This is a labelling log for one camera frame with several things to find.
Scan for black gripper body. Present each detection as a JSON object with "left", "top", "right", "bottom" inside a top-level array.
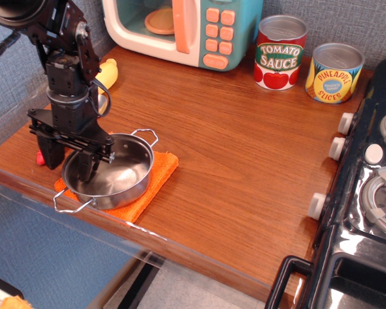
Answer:
[{"left": 28, "top": 84, "right": 115, "bottom": 162}]

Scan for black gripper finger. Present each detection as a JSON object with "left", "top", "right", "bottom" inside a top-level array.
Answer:
[
  {"left": 37, "top": 136, "right": 65, "bottom": 170},
  {"left": 78, "top": 152, "right": 100, "bottom": 182}
]

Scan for small steel pot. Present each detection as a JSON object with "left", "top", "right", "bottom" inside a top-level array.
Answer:
[{"left": 53, "top": 129, "right": 159, "bottom": 213}]

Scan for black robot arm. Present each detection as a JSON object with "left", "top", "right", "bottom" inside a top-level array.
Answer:
[{"left": 0, "top": 1, "right": 115, "bottom": 182}]

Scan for orange folded cloth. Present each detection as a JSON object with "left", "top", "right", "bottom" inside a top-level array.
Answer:
[{"left": 53, "top": 151, "right": 179, "bottom": 223}]

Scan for white stove knob top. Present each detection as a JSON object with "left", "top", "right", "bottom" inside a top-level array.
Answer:
[{"left": 338, "top": 113, "right": 354, "bottom": 135}]

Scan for white stove knob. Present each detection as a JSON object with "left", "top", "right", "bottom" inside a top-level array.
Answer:
[
  {"left": 308, "top": 192, "right": 327, "bottom": 220},
  {"left": 338, "top": 113, "right": 354, "bottom": 135},
  {"left": 328, "top": 137, "right": 345, "bottom": 161}
]

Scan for pink ridged toy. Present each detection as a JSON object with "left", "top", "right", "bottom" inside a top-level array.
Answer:
[{"left": 36, "top": 151, "right": 46, "bottom": 165}]

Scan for clear acrylic table guard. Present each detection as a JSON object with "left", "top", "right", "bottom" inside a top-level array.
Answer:
[{"left": 0, "top": 171, "right": 270, "bottom": 308}]

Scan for orange toy plate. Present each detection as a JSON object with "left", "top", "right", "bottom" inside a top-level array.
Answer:
[{"left": 145, "top": 7, "right": 174, "bottom": 35}]

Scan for orange fuzzy object corner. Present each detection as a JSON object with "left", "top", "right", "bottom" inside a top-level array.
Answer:
[{"left": 0, "top": 295, "right": 33, "bottom": 309}]

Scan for teal toy microwave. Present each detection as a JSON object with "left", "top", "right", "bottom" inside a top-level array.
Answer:
[{"left": 102, "top": 1, "right": 263, "bottom": 71}]

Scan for tomato sauce can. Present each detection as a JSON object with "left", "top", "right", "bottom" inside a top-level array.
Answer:
[{"left": 253, "top": 15, "right": 308, "bottom": 91}]

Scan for white stove knob bottom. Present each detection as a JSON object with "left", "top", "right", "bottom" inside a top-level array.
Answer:
[{"left": 308, "top": 192, "right": 327, "bottom": 220}]

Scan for white stove knob middle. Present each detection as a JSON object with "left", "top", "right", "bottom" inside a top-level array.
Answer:
[{"left": 328, "top": 137, "right": 345, "bottom": 161}]

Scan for pineapple slices can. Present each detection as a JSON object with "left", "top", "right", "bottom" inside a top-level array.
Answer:
[{"left": 305, "top": 42, "right": 365, "bottom": 104}]

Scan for black toy stove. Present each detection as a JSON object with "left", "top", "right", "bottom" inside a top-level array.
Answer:
[{"left": 293, "top": 59, "right": 386, "bottom": 308}]

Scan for white round stove button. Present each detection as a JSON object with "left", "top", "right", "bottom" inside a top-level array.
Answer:
[{"left": 364, "top": 144, "right": 383, "bottom": 165}]

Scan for grey stove burner front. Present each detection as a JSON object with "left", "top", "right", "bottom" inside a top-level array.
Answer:
[{"left": 360, "top": 167, "right": 386, "bottom": 233}]

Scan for black oven door handle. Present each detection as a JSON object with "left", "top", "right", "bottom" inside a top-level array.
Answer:
[{"left": 265, "top": 255, "right": 314, "bottom": 309}]

